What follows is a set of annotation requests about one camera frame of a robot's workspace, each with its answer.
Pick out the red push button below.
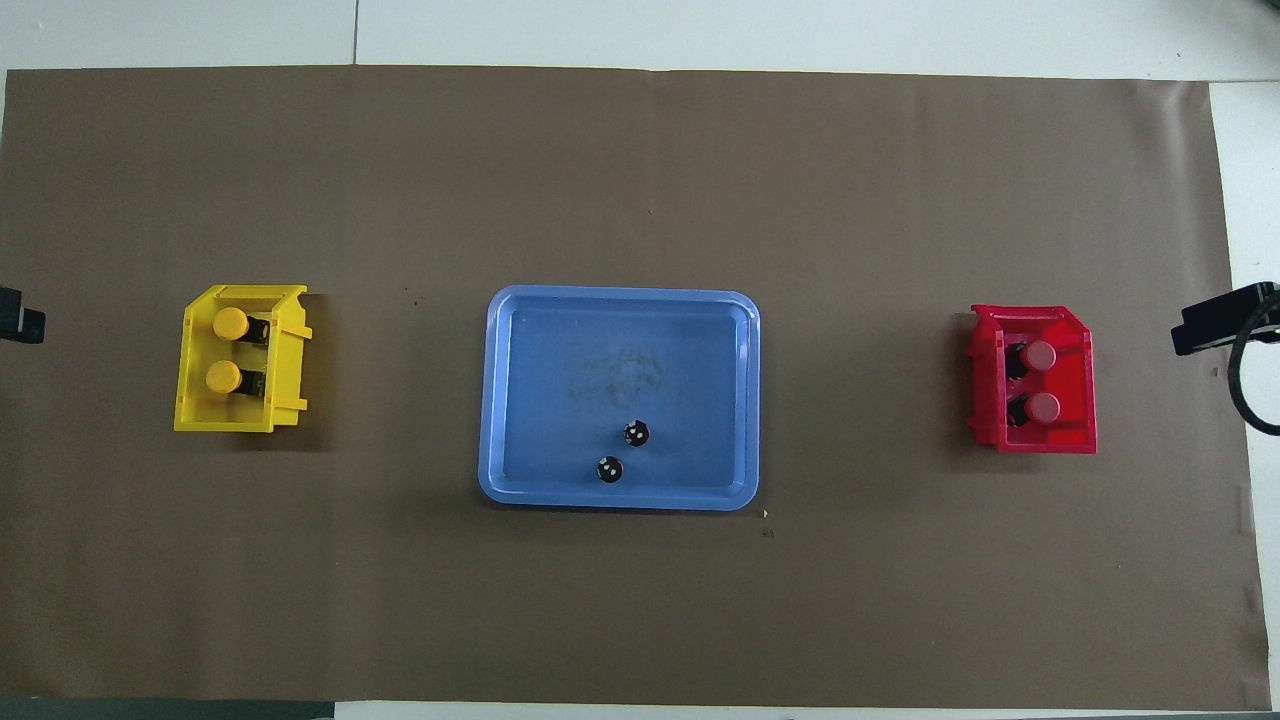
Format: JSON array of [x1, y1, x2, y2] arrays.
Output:
[[1005, 340, 1058, 381], [1006, 391, 1062, 429]]

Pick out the yellow push button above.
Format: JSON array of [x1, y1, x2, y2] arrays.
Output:
[[205, 360, 267, 398], [213, 307, 272, 346]]

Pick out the blue plastic tray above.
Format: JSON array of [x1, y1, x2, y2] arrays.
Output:
[[478, 285, 761, 513]]

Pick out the red plastic parts bin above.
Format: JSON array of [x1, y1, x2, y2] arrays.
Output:
[[967, 305, 1098, 456]]

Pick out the yellow plastic parts bin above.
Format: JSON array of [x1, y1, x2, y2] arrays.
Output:
[[174, 284, 313, 434]]

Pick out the brown paper table mat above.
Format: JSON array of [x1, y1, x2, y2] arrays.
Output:
[[0, 65, 1271, 713]]

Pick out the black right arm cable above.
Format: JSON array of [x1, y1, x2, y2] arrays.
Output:
[[1228, 290, 1280, 436]]

